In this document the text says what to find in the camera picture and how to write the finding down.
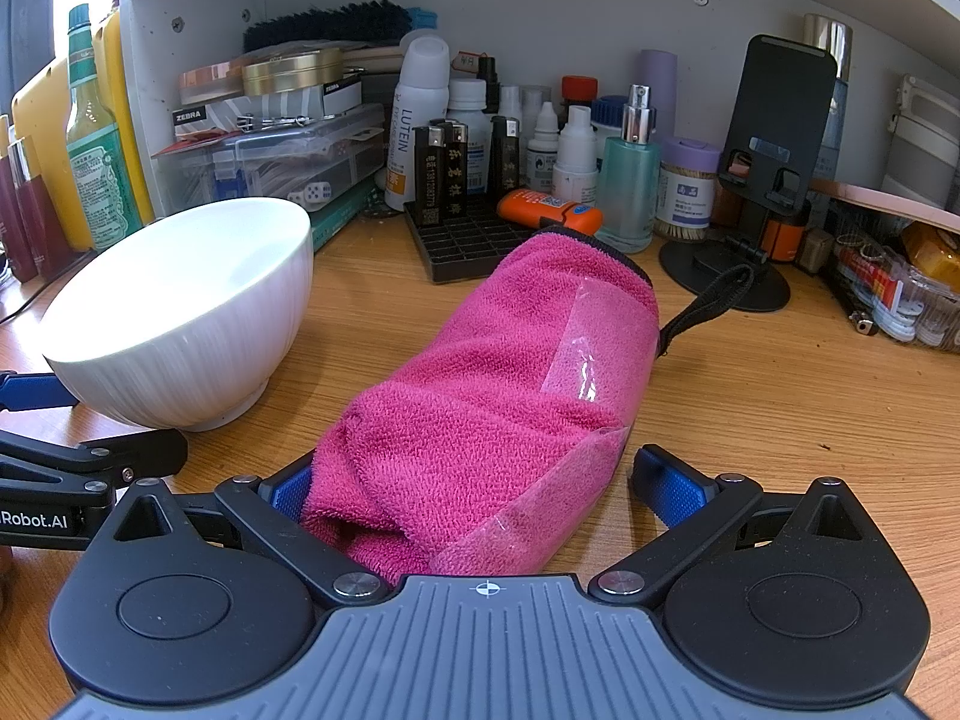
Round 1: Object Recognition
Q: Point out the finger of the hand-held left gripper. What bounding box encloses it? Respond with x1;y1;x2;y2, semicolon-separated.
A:
0;370;80;415
0;427;189;503

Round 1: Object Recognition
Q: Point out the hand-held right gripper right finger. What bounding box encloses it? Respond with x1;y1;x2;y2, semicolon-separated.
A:
589;444;871;608

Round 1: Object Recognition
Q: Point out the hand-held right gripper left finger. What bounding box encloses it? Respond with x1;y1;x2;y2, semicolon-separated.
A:
112;454;391;608

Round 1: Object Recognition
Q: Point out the pink terry towel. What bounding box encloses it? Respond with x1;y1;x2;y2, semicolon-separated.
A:
300;226;755;586

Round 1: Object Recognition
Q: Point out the white ceramic bowl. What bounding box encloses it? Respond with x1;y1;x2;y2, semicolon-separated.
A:
41;197;314;432

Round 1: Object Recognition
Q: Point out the green glass bottle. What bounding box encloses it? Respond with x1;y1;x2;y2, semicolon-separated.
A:
65;4;145;252

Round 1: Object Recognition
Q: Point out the yellow plastic container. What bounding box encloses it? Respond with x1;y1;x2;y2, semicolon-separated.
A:
13;11;155;252

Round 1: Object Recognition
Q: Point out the orange cylinder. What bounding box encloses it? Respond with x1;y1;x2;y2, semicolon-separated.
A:
759;216;809;265

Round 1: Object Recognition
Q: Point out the green book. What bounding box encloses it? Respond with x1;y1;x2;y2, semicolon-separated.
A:
309;178;381;253

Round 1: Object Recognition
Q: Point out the purple-lidded toothpick jar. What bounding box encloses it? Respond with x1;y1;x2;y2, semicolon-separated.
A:
655;136;722;242

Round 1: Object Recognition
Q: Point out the clear plastic bag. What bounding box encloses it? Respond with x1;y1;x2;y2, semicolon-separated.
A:
823;219;960;352

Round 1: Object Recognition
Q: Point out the black grid tray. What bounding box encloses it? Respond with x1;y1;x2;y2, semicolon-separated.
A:
403;199;560;284

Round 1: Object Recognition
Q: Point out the teal glass perfume bottle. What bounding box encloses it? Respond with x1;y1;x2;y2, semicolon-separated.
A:
598;85;662;254

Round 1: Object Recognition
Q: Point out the clear plastic storage box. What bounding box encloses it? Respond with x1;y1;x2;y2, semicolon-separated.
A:
152;103;389;205

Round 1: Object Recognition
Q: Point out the black lighter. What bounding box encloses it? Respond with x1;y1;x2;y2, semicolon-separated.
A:
489;116;520;200
415;122;451;224
447;121;470;220

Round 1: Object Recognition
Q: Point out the small white dropper bottle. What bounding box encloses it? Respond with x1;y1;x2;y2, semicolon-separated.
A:
553;105;599;205
523;100;560;193

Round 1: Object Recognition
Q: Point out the copper tape roll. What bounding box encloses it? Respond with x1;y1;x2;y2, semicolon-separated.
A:
178;62;247;106

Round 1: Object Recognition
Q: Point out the pink plate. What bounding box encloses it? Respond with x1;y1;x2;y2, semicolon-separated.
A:
808;178;960;233

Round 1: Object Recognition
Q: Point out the white striped box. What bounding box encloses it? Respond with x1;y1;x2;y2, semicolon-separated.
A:
172;77;362;137

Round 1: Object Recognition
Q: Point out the black phone stand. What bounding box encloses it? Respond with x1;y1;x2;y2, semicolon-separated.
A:
660;34;839;313

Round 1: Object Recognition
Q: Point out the blue-capped bottle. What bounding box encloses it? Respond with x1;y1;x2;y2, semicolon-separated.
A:
591;95;629;137

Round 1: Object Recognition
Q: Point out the white Lutein bottle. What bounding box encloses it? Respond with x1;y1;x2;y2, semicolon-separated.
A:
385;30;451;212

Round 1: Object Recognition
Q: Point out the pale purple bottle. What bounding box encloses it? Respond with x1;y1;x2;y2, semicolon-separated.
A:
637;49;678;125

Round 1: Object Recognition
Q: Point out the red-capped bottle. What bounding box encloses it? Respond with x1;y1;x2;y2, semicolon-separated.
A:
561;75;599;121

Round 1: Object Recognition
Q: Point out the gold oval tin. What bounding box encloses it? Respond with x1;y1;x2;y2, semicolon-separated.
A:
242;47;344;97

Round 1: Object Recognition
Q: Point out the white pill bottle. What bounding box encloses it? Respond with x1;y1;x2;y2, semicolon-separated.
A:
447;78;490;130

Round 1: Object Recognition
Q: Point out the silver-capped bottle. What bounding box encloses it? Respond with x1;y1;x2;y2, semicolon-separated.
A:
801;13;854;185

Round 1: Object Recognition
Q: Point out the black bristle brush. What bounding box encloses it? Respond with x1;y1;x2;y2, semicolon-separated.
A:
242;4;437;55

